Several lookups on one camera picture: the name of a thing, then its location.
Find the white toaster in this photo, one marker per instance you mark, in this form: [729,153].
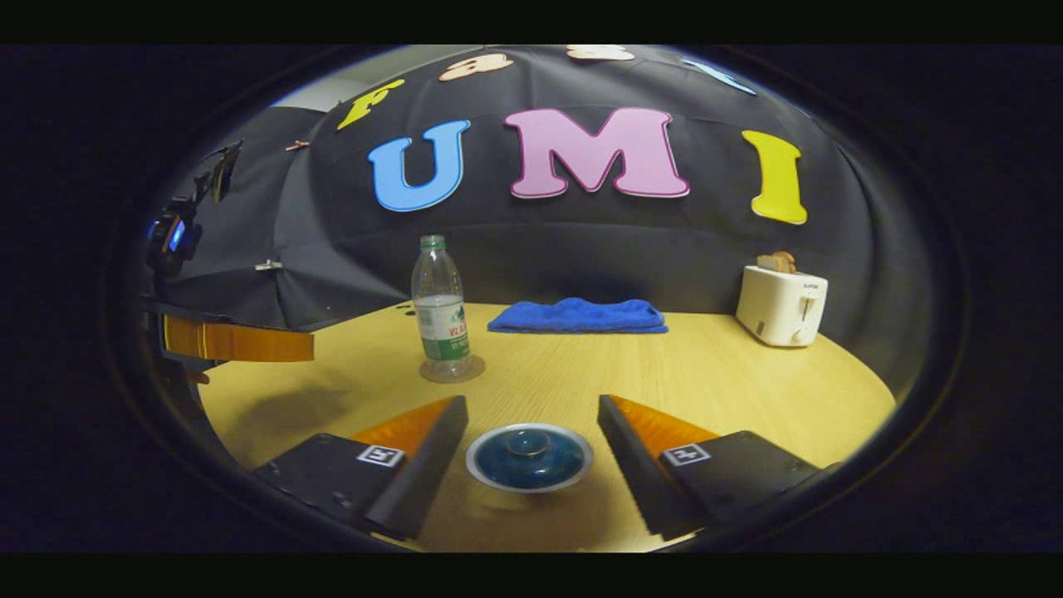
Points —
[781,307]

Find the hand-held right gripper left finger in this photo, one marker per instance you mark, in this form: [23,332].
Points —
[419,473]

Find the blue teacup lid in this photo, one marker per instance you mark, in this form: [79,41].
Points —
[529,457]

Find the clear plastic water bottle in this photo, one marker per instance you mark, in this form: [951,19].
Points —
[440,324]

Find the black backdrop cloth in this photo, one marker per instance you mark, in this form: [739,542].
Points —
[581,249]

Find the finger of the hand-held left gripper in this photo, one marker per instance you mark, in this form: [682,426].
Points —
[241,342]

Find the toasted bread slice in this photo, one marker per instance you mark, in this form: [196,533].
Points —
[766,263]
[787,262]

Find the blue folded towel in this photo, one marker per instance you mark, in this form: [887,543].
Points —
[577,317]

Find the silver cloth clip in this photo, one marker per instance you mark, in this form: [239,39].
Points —
[267,266]

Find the blue ceramic teacup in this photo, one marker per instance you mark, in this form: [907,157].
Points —
[471,458]

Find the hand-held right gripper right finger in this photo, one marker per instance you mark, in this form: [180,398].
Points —
[639,469]

